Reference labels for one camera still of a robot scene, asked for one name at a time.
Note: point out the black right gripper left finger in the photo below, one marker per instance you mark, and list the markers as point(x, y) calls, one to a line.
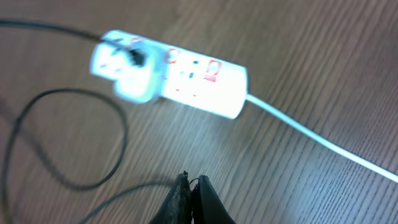
point(177, 206)

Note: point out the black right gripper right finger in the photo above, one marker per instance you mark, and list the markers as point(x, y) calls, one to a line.
point(207, 207)

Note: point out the white charger plug adapter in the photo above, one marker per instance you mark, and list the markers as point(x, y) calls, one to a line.
point(143, 78)

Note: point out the white power strip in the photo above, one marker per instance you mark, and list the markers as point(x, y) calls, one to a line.
point(193, 79)

